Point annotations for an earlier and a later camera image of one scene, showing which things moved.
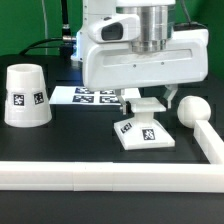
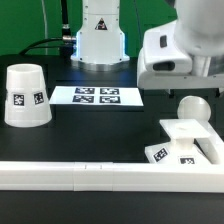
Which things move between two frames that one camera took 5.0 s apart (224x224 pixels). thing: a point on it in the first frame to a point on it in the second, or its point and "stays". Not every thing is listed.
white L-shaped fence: x=124 y=176 stays
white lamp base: x=143 y=131 to x=181 y=151
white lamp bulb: x=191 y=109 stays
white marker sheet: x=81 y=95 stays
